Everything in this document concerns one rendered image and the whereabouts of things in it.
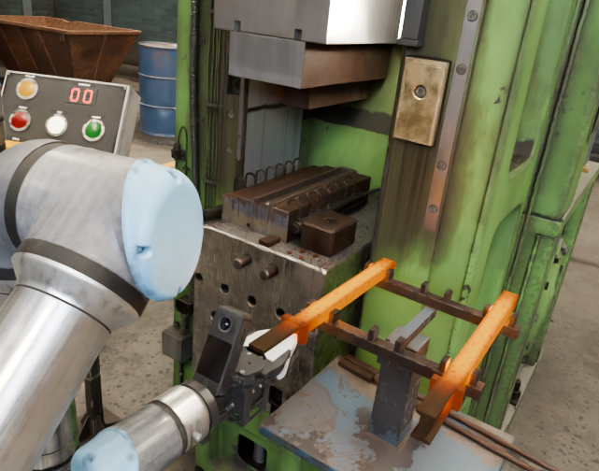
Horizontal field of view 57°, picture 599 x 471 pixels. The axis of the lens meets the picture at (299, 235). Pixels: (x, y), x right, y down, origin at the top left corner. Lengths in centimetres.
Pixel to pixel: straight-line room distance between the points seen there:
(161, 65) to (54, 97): 429
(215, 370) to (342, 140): 110
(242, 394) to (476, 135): 72
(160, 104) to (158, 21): 362
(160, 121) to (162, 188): 548
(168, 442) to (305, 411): 49
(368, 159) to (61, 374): 134
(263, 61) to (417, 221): 49
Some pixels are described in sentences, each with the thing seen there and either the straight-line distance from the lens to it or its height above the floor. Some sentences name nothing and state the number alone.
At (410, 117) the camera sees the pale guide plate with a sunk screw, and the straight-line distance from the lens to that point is 122.
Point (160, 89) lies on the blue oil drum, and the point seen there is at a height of 48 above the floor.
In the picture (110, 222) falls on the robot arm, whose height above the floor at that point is 126.
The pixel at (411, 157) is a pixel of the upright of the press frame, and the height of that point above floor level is 115.
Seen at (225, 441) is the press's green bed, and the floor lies 23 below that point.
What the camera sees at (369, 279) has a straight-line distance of 104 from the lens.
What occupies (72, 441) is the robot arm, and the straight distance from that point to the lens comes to 77.
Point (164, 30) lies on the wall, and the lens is 932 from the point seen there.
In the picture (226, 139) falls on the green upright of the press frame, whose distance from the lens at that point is 154.
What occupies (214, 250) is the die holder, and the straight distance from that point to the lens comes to 137.
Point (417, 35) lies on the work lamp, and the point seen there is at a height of 140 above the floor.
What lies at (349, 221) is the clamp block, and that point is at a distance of 129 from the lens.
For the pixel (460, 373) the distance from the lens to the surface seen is 84.
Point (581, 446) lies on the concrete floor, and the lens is 248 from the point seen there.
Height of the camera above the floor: 144
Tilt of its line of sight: 23 degrees down
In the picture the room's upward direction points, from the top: 6 degrees clockwise
